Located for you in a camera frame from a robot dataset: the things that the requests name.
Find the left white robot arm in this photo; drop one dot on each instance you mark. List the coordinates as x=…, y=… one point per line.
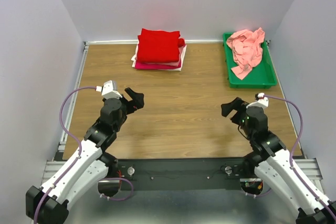
x=52, y=201

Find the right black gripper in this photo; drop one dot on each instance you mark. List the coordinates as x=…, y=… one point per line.
x=237, y=104

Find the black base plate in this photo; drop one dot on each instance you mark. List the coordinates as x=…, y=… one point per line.
x=180, y=174

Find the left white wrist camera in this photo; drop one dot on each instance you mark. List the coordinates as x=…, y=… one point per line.
x=109, y=90

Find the magenta folded shirt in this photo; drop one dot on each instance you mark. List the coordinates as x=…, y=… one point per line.
x=155, y=66

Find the pink polo shirt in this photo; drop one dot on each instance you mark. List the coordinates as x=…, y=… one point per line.
x=247, y=51

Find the green plastic tray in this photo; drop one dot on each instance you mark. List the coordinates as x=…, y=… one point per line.
x=261, y=77

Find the aluminium frame rail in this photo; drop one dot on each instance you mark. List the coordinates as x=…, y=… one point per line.
x=56, y=162

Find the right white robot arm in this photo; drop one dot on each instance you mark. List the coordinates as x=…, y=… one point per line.
x=273, y=163

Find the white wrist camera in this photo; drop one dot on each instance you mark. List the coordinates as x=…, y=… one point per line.
x=109, y=90
x=261, y=101

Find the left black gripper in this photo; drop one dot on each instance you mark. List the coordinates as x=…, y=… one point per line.
x=137, y=100

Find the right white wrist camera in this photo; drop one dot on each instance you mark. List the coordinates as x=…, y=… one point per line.
x=261, y=101

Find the red folded shirt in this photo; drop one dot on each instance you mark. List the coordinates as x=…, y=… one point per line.
x=158, y=46

